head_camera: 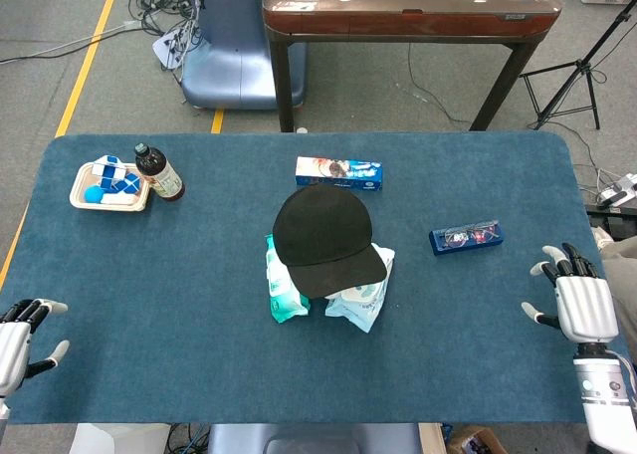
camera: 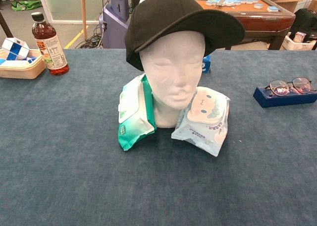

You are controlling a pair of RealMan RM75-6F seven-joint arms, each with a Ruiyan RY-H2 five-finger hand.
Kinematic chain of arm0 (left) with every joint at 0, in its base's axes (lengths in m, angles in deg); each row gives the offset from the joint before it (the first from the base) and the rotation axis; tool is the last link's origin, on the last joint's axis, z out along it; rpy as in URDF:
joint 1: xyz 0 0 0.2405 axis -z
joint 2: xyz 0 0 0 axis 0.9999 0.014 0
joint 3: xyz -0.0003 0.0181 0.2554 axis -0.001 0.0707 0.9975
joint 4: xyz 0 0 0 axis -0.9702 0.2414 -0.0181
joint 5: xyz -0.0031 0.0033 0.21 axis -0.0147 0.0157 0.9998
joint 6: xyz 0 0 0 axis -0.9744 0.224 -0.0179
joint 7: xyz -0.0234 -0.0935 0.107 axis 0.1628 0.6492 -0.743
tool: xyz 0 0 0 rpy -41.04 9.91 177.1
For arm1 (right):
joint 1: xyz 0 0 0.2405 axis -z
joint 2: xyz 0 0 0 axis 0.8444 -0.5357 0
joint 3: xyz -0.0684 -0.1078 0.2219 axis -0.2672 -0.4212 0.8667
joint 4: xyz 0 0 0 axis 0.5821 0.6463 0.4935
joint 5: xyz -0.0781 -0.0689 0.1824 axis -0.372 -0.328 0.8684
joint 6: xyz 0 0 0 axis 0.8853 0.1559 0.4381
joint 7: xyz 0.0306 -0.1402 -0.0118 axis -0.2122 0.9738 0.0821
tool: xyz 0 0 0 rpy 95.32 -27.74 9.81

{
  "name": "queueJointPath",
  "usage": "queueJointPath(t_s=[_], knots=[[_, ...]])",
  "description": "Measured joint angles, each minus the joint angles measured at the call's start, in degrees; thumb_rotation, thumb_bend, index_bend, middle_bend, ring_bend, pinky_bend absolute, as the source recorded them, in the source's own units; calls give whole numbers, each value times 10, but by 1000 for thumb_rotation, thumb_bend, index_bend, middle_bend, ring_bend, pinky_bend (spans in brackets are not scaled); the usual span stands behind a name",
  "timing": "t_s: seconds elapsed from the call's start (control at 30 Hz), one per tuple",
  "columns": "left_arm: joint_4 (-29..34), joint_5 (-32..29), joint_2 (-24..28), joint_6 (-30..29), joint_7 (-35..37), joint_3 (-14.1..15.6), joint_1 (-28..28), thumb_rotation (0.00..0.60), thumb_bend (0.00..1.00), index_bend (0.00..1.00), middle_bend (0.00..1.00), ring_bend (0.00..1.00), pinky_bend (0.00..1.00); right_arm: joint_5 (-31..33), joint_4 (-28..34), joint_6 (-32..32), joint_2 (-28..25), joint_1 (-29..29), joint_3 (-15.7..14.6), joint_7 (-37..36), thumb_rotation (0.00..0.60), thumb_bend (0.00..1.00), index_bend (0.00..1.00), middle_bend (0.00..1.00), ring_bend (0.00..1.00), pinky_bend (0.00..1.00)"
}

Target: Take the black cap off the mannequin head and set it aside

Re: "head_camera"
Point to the white power strip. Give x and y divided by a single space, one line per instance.
619 190

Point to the person leg in beige trousers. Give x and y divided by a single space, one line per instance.
622 285

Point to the brown drink bottle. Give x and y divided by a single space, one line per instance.
160 175

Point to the blue glasses case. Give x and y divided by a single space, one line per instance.
440 242

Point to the black baseball cap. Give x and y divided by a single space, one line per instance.
323 235

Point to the brown mahjong table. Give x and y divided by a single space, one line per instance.
408 21

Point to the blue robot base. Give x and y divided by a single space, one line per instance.
234 61

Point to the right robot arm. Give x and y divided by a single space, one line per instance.
599 389

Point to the white floor box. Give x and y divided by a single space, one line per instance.
119 439

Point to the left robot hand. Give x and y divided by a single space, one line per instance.
12 344

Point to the blue table cloth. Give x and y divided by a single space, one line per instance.
199 299

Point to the grey robot torso base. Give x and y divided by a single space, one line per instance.
313 439

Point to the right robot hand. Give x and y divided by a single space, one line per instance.
587 309

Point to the flat white box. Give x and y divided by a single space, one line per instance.
119 199

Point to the thin-framed eyeglasses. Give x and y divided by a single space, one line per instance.
470 234

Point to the black tripod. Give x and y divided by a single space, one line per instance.
582 70

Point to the green wet wipes pack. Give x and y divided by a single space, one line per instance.
283 295

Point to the blue white snake cube toy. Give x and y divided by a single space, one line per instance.
114 175

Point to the beige plastic tray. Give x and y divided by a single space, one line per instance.
82 192

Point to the blue ball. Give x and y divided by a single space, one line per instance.
93 194

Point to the cardboard box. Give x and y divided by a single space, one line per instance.
473 441

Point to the light blue wet wipes pack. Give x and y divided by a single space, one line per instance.
363 304

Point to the blue toothpaste box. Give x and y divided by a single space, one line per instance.
338 173

